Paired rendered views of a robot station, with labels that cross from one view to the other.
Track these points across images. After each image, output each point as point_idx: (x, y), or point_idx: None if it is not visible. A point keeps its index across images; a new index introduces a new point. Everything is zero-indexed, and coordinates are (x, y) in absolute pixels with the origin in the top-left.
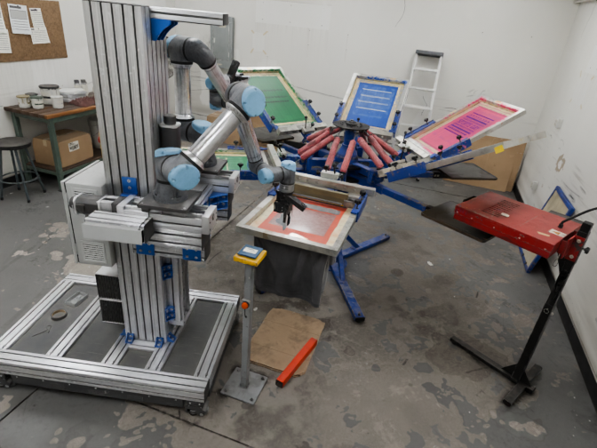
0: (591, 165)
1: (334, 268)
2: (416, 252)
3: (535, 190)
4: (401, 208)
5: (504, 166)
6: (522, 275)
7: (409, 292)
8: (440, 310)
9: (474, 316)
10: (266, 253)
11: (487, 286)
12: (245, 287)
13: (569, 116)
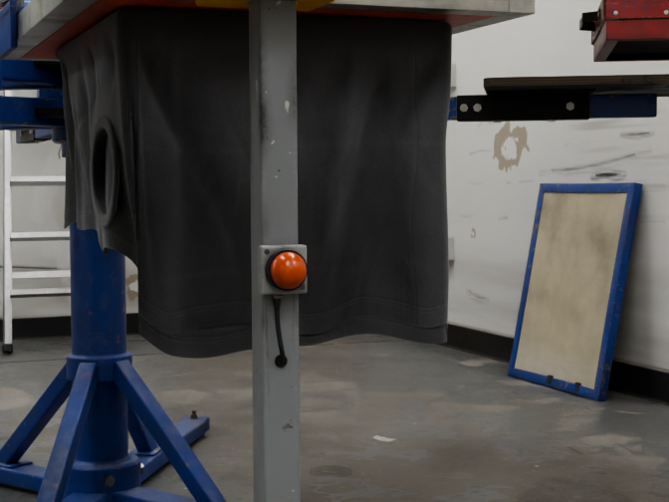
0: (627, 74)
1: (150, 498)
2: (318, 433)
3: (452, 262)
4: (147, 386)
5: None
6: (599, 405)
7: (425, 488)
8: (552, 492)
9: (637, 478)
10: (190, 137)
11: (569, 435)
12: (270, 171)
13: (475, 44)
